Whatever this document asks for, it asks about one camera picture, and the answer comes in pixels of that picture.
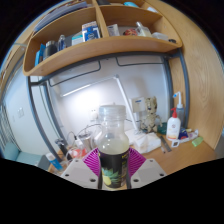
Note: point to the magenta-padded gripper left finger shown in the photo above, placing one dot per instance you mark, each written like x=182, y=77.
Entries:
x=79, y=173

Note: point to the tree creature figurine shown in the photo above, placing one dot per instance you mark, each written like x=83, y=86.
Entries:
x=150, y=116

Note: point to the white wall box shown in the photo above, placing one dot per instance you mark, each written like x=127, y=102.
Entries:
x=137, y=105

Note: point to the clear bottle with dark label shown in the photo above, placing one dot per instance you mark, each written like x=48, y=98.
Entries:
x=112, y=160

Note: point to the pale teal bed sheet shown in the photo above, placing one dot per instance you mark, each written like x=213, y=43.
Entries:
x=31, y=159

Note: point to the clear blue spray bottle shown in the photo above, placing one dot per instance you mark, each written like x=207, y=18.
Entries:
x=180, y=113

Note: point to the small dark blue jar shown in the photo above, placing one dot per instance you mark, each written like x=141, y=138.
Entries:
x=183, y=133

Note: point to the white wall outlet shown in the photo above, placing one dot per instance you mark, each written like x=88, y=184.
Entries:
x=94, y=114

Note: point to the white tissue pack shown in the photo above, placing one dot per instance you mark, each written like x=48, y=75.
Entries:
x=146, y=141

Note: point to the grey metal ruler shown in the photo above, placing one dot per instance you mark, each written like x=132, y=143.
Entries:
x=165, y=144

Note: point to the metal cup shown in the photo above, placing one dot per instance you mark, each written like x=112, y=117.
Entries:
x=87, y=141

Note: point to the wooden shelf unit with items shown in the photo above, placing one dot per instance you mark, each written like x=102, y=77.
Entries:
x=106, y=46

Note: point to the white desk lamp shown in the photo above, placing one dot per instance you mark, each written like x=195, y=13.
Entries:
x=76, y=89

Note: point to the blue and white tube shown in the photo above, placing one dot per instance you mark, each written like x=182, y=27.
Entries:
x=54, y=161

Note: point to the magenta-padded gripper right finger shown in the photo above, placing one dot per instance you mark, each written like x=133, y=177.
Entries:
x=148, y=172

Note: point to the teal bed cushion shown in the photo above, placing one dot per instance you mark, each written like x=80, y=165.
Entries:
x=10, y=151

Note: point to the red flat pack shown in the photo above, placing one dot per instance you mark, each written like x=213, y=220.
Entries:
x=78, y=154

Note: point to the white pump bottle red top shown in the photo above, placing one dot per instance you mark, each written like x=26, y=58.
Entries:
x=173, y=128

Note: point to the black electric shaver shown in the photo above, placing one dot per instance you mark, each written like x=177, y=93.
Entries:
x=61, y=146

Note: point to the dark green round container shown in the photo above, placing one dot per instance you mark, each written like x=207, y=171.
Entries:
x=161, y=128

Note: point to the small green block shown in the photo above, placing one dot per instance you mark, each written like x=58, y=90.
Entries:
x=197, y=141

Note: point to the small white display clock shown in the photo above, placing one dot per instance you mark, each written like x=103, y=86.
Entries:
x=175, y=143

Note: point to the grey metal desk frame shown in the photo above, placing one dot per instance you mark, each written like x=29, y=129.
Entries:
x=185, y=80

